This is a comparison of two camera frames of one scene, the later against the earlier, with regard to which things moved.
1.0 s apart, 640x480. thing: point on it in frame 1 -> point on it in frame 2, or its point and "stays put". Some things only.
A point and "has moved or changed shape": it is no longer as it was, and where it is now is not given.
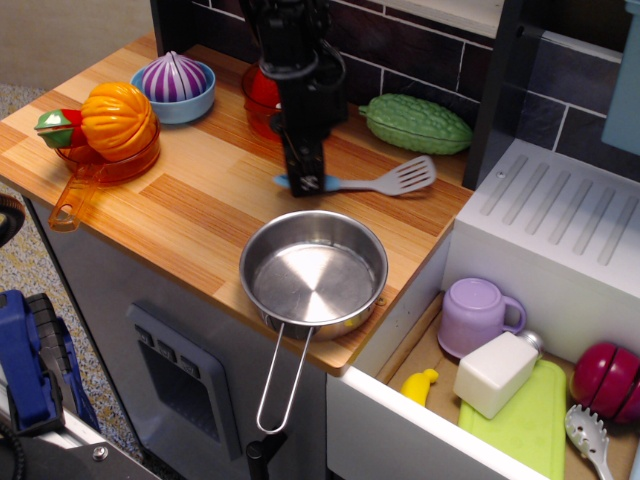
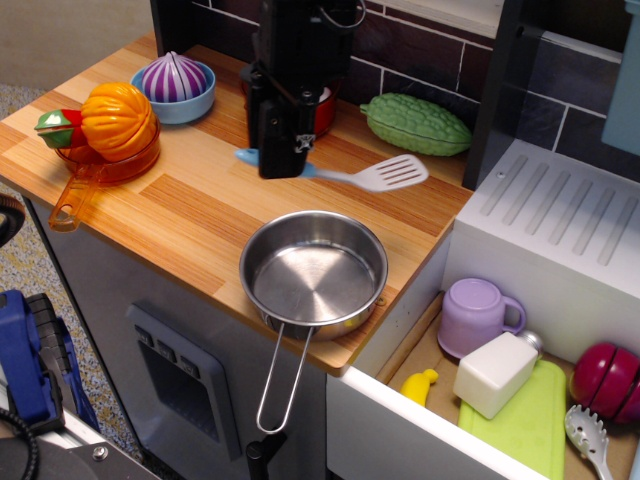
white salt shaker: [488, 377] stays put
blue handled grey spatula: [404, 178] has moved or changed shape
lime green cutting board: [531, 431] stays put
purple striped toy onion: [173, 77] stays put
